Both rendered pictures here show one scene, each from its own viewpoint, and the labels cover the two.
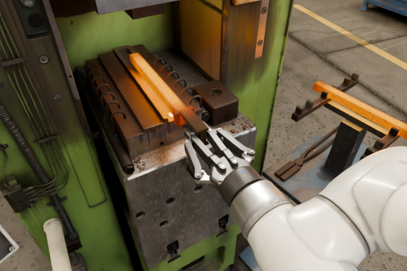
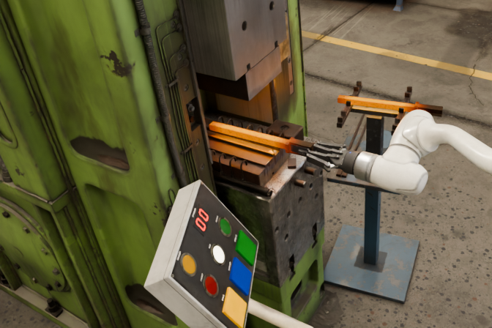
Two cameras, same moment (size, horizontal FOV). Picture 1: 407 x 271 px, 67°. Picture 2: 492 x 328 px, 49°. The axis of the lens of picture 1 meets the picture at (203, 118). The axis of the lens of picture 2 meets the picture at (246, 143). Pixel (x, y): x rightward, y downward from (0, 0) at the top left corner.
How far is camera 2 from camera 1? 125 cm
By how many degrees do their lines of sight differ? 19
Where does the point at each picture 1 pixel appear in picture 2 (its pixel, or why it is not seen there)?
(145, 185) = (278, 203)
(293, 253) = (394, 168)
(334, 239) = (405, 155)
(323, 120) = (323, 134)
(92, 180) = not seen: hidden behind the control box
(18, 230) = not seen: outside the picture
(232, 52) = (279, 97)
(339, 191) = (397, 138)
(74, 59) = not seen: hidden behind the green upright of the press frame
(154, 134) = (269, 167)
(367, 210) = (411, 139)
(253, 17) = (285, 67)
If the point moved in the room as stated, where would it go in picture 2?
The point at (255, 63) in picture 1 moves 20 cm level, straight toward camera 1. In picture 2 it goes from (291, 99) to (310, 124)
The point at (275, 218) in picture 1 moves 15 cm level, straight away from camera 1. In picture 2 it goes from (378, 161) to (365, 133)
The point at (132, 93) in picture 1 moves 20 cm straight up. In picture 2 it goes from (232, 149) to (224, 102)
